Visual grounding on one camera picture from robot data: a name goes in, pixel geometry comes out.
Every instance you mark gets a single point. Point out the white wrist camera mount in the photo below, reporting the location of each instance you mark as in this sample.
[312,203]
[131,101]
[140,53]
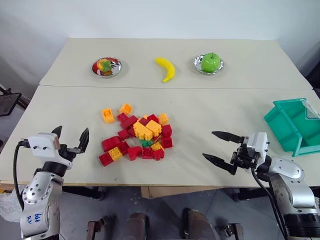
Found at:
[258,147]
[42,146]

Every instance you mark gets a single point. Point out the red orange toy fruit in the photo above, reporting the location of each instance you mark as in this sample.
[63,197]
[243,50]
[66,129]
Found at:
[103,65]

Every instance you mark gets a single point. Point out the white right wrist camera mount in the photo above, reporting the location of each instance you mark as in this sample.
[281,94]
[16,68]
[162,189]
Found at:
[258,147]

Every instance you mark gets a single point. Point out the clear bin label plate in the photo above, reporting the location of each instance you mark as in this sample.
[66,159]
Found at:
[311,111]

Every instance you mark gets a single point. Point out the green plastic building brick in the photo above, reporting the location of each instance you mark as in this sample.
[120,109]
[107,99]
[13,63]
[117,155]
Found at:
[145,143]

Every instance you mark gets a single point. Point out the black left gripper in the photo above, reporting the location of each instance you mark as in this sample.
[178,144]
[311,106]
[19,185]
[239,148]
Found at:
[67,151]

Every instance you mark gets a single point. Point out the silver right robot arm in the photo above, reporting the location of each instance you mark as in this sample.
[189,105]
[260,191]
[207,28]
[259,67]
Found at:
[290,185]

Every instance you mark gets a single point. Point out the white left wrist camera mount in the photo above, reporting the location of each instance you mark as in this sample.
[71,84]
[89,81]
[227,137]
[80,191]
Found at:
[42,146]

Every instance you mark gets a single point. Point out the yellow toy banana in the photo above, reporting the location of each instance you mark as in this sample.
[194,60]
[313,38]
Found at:
[168,68]

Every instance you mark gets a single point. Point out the silver round plate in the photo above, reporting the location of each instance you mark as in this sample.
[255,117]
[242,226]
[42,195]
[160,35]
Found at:
[197,65]
[117,67]

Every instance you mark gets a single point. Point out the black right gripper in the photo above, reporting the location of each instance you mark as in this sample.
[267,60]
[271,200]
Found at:
[242,156]

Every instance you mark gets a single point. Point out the clear plastic wrap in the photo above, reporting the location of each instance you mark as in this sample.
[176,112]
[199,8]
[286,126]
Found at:
[8,206]

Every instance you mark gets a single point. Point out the dark rounded shape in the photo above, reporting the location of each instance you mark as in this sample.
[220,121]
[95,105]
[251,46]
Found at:
[198,225]
[137,227]

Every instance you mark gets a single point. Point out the green toy apple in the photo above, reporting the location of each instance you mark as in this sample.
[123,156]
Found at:
[211,62]

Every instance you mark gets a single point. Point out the teal plastic bin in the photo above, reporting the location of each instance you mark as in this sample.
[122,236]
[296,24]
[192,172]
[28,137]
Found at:
[292,127]

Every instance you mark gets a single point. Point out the black metal stand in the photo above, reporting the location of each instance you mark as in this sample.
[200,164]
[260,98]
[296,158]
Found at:
[7,102]

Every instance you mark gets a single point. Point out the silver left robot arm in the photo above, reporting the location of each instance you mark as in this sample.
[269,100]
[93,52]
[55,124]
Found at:
[37,197]

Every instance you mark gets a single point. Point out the brown cardboard piece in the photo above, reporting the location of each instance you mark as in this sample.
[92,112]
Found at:
[175,191]

